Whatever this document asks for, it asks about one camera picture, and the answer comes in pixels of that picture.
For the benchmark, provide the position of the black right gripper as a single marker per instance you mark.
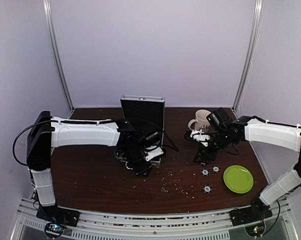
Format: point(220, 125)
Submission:
point(204, 153)

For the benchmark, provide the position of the aluminium poker case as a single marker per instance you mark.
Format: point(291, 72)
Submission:
point(143, 115)

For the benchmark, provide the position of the green plate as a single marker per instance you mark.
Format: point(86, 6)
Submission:
point(238, 179)

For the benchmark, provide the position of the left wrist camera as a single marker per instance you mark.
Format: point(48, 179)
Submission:
point(153, 150)

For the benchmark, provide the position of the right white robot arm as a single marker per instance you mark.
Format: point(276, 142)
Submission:
point(277, 146)

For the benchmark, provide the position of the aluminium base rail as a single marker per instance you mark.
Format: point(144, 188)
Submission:
point(207, 225)

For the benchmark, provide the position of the purple poker chip bottom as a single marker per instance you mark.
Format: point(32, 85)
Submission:
point(207, 189)

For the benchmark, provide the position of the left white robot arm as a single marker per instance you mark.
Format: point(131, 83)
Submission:
point(48, 133)

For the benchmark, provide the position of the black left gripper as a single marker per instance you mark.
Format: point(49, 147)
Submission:
point(140, 170)

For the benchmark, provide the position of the beige ceramic mug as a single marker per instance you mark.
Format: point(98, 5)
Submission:
point(200, 121)

